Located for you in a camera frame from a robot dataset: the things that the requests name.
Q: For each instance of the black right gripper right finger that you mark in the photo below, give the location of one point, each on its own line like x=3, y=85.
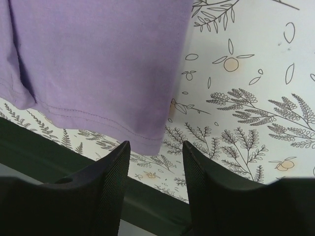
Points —
x=223, y=203

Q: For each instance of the floral patterned table mat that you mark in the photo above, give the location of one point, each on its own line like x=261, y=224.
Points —
x=244, y=96

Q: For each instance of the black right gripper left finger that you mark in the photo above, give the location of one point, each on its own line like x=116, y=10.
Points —
x=86, y=203

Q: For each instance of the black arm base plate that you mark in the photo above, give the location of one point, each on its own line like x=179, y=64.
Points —
x=46, y=161

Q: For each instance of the purple t shirt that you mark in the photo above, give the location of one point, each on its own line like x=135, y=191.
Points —
x=107, y=66

